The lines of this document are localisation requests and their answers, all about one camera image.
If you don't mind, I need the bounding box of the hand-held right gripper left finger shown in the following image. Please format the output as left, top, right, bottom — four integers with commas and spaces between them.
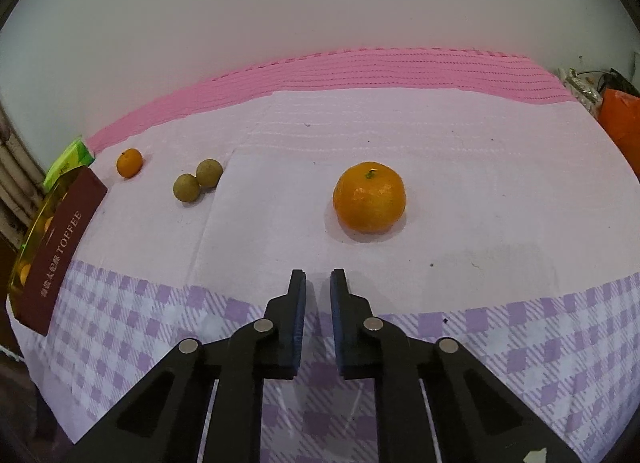
62, 269, 307, 463

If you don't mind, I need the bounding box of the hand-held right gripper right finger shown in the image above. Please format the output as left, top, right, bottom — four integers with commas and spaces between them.
330, 268, 583, 463

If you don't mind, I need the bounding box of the orange mandarin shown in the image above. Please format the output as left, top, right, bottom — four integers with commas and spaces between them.
332, 162, 407, 235
116, 148, 144, 179

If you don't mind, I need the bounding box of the gold tin box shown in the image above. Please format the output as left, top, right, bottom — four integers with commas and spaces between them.
7, 166, 109, 336

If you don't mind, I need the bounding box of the brown longan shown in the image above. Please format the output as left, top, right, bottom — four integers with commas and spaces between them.
195, 158, 224, 189
173, 173, 202, 203

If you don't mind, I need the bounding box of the white purple checked tablecloth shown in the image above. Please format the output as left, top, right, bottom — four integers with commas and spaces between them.
7, 88, 640, 463

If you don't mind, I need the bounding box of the pink foam mat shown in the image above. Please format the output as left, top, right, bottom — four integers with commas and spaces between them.
85, 46, 578, 154

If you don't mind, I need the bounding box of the green tissue pack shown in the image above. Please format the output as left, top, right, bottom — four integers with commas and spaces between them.
42, 137, 96, 194

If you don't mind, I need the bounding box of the silver foil wrapper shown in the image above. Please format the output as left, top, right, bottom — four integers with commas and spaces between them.
562, 68, 603, 116

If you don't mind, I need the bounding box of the orange plastic bag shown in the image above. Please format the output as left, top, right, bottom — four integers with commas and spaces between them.
597, 88, 640, 169

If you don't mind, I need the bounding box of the rattan furniture frame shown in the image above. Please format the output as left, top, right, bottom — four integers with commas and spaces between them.
0, 108, 46, 244

